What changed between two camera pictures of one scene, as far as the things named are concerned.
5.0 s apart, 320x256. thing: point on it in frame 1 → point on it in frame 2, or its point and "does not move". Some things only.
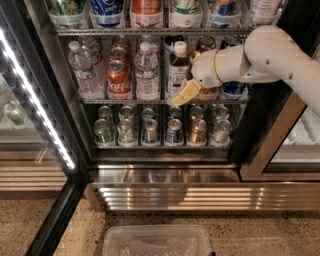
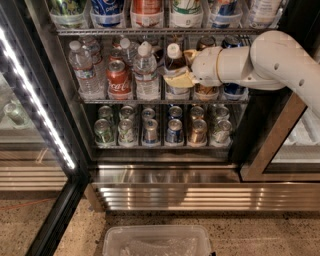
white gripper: x=204 y=69 does not move
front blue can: x=235 y=90 does not move
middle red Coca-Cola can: x=119 y=52 does not move
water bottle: x=81 y=64 does not move
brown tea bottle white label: x=177 y=76 → x=175 y=64
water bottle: x=146 y=46 → x=129 y=51
